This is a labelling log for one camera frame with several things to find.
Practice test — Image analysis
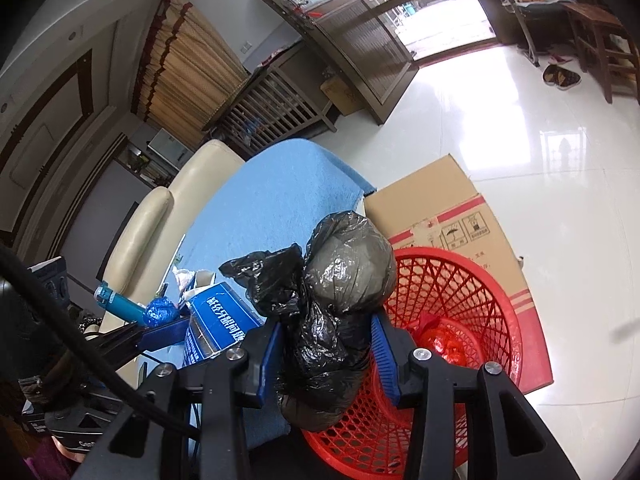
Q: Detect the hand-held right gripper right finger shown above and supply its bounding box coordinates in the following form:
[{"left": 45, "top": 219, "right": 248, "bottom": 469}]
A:
[{"left": 370, "top": 312, "right": 581, "bottom": 480}]

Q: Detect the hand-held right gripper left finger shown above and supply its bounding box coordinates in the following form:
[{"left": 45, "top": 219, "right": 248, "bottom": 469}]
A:
[{"left": 75, "top": 317, "right": 286, "bottom": 480}]

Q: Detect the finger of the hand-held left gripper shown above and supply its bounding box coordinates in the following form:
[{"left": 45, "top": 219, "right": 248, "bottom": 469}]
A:
[{"left": 82, "top": 317, "right": 193, "bottom": 377}]

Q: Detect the black garbage bag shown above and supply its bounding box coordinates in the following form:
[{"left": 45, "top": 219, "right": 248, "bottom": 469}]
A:
[{"left": 219, "top": 211, "right": 397, "bottom": 432}]

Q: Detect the white tissue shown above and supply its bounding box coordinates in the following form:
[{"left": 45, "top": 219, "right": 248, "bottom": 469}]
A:
[{"left": 172, "top": 267, "right": 216, "bottom": 306}]

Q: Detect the red plastic basket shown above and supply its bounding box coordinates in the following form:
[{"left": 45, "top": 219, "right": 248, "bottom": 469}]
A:
[{"left": 299, "top": 246, "right": 523, "bottom": 478}]

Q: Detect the blue crumpled plastic ball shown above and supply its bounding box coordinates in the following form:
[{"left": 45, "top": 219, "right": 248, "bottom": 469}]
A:
[{"left": 145, "top": 297, "right": 179, "bottom": 327}]

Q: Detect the teal bottle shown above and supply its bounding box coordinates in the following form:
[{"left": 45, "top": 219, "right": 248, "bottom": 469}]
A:
[{"left": 95, "top": 282, "right": 151, "bottom": 322}]

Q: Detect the blue printed carton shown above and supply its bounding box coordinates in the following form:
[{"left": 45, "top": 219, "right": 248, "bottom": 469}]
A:
[{"left": 182, "top": 281, "right": 266, "bottom": 368}]

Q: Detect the red plastic bag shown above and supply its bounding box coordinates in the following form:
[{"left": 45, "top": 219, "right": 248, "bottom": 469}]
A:
[{"left": 412, "top": 312, "right": 468, "bottom": 368}]

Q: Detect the cream leather sofa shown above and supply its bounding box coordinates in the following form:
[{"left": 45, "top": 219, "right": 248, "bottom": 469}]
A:
[{"left": 97, "top": 139, "right": 246, "bottom": 391}]

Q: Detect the large cardboard box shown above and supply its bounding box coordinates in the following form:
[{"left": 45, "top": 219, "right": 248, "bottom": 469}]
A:
[{"left": 363, "top": 154, "right": 556, "bottom": 396}]

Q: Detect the white box appliance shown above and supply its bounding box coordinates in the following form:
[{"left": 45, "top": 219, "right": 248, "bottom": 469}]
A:
[{"left": 147, "top": 129, "right": 193, "bottom": 168}]

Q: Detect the wooden slatted crib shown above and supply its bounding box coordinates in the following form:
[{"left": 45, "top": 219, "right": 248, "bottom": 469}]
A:
[{"left": 202, "top": 42, "right": 338, "bottom": 158}]

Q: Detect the bamboo curtain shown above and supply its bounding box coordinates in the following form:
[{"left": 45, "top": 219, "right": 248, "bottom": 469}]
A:
[{"left": 131, "top": 0, "right": 251, "bottom": 148}]

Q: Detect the small cardboard box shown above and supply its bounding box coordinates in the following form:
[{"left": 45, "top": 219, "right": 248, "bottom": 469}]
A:
[{"left": 320, "top": 76, "right": 366, "bottom": 116}]

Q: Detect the brown mesh door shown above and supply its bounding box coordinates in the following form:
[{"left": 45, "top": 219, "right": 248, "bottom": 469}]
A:
[{"left": 305, "top": 0, "right": 420, "bottom": 125}]

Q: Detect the wooden chair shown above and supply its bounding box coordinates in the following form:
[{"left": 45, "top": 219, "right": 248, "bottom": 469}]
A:
[{"left": 562, "top": 2, "right": 640, "bottom": 105}]

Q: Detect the metal frame chair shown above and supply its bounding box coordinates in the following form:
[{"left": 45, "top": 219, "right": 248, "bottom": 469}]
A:
[{"left": 482, "top": 0, "right": 576, "bottom": 68}]

